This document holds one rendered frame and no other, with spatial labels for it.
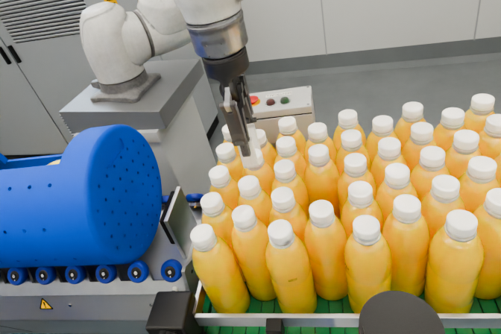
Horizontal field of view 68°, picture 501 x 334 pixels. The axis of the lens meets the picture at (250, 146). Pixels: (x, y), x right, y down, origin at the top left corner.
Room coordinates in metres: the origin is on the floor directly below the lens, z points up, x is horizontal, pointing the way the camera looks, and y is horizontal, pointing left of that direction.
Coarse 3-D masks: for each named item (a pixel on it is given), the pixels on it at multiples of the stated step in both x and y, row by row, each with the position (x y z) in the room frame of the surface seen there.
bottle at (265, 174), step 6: (264, 162) 0.58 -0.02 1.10; (246, 168) 0.59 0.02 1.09; (252, 168) 0.57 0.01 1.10; (258, 168) 0.57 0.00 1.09; (264, 168) 0.57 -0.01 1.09; (270, 168) 0.58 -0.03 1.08; (246, 174) 0.57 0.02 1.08; (252, 174) 0.57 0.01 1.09; (258, 174) 0.56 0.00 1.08; (264, 174) 0.56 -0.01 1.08; (270, 174) 0.57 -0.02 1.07; (264, 180) 0.56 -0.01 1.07; (270, 180) 0.56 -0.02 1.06; (264, 186) 0.55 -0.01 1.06; (270, 186) 0.56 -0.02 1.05; (270, 192) 0.55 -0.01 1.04
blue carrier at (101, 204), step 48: (96, 144) 0.59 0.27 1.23; (144, 144) 0.72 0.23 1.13; (0, 192) 0.57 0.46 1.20; (48, 192) 0.53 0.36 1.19; (96, 192) 0.53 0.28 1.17; (144, 192) 0.64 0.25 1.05; (0, 240) 0.53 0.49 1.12; (48, 240) 0.50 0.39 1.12; (96, 240) 0.47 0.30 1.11; (144, 240) 0.57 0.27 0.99
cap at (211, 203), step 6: (210, 192) 0.51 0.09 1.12; (216, 192) 0.51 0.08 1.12; (204, 198) 0.50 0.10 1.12; (210, 198) 0.50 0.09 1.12; (216, 198) 0.49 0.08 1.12; (204, 204) 0.48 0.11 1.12; (210, 204) 0.48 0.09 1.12; (216, 204) 0.48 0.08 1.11; (222, 204) 0.49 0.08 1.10; (204, 210) 0.48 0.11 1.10; (210, 210) 0.48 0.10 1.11; (216, 210) 0.48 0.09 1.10
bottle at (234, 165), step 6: (234, 156) 0.63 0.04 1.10; (222, 162) 0.62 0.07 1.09; (228, 162) 0.62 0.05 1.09; (234, 162) 0.62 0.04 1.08; (240, 162) 0.63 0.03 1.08; (228, 168) 0.61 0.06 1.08; (234, 168) 0.61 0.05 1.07; (240, 168) 0.62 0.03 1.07; (234, 174) 0.61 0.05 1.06; (240, 174) 0.61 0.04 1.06
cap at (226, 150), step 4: (224, 144) 0.65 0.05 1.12; (228, 144) 0.65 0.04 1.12; (232, 144) 0.64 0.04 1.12; (216, 148) 0.64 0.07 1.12; (220, 148) 0.64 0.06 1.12; (224, 148) 0.64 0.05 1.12; (228, 148) 0.63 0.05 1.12; (232, 148) 0.63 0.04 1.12; (216, 152) 0.63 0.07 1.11; (220, 152) 0.63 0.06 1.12; (224, 152) 0.62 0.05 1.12; (228, 152) 0.62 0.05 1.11; (232, 152) 0.62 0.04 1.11; (220, 156) 0.62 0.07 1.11; (224, 156) 0.62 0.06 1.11; (228, 156) 0.62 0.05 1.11; (232, 156) 0.62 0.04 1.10
